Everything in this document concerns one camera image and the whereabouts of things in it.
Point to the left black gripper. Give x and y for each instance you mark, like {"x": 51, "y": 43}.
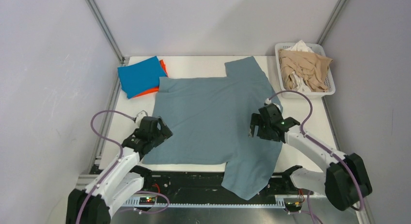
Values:
{"x": 163, "y": 133}

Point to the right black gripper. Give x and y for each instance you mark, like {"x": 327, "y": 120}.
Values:
{"x": 257, "y": 120}

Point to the grey-blue t shirt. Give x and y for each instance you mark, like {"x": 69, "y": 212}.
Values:
{"x": 210, "y": 121}

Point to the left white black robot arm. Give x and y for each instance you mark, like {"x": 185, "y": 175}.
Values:
{"x": 109, "y": 184}

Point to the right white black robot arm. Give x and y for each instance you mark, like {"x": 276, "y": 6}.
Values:
{"x": 343, "y": 178}

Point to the folded orange t shirt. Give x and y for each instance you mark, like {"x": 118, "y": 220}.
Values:
{"x": 154, "y": 89}

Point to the white t shirt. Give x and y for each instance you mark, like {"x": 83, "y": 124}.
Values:
{"x": 298, "y": 83}

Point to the folded blue t shirt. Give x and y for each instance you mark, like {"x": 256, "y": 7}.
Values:
{"x": 141, "y": 76}

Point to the left controller board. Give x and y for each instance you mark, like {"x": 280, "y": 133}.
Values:
{"x": 147, "y": 201}

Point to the controller board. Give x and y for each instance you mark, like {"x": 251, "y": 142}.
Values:
{"x": 293, "y": 207}
{"x": 147, "y": 201}

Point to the beige t shirt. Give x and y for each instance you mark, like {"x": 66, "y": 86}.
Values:
{"x": 308, "y": 67}

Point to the white plastic laundry basket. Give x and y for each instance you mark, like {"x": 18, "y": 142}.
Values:
{"x": 316, "y": 48}

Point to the right controller board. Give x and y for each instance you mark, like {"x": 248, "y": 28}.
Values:
{"x": 293, "y": 207}

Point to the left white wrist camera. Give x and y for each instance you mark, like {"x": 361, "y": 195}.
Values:
{"x": 138, "y": 118}

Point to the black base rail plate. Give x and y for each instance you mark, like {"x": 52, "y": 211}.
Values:
{"x": 204, "y": 189}

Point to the aluminium frame rail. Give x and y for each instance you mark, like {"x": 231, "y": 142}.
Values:
{"x": 167, "y": 189}

